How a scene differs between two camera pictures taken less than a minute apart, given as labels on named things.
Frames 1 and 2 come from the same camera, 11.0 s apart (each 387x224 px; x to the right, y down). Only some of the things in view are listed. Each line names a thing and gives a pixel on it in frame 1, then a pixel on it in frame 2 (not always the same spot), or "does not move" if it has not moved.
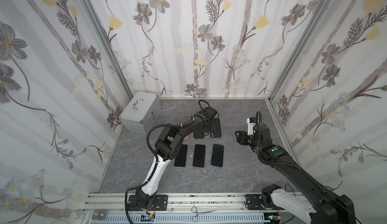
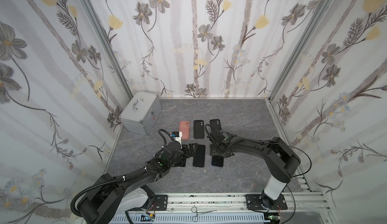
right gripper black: (243, 137) → (216, 148)
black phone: (199, 156) does not move
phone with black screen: (180, 160) does not move
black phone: (217, 157) does not move
